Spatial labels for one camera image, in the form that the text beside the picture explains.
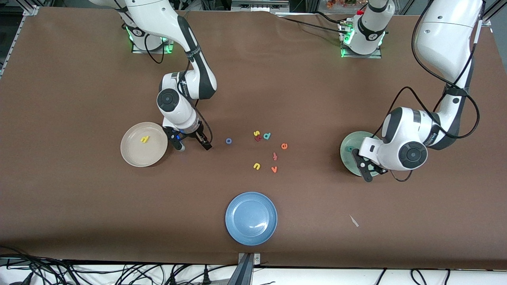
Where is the beige brown plate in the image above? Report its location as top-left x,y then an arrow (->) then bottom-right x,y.
120,122 -> 168,167

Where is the brown table cover sheet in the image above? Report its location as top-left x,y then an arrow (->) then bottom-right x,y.
0,6 -> 507,270

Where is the blue plate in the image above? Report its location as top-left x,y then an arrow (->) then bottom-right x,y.
225,192 -> 278,246

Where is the light green plate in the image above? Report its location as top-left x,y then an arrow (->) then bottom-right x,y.
339,131 -> 383,177

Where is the grey metal box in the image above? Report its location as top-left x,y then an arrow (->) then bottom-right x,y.
232,0 -> 290,12

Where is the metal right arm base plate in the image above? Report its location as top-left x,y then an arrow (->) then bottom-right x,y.
132,17 -> 175,54

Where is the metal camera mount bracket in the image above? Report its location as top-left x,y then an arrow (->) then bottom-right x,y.
233,253 -> 262,285

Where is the black table cable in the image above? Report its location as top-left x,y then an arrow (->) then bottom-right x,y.
277,11 -> 351,35

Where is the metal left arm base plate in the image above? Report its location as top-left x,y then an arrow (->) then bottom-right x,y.
339,22 -> 383,59

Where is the aluminium frame corner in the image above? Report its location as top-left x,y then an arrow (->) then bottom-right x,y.
0,6 -> 40,78
477,0 -> 507,27

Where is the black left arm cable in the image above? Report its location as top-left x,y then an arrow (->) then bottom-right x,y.
372,0 -> 482,182

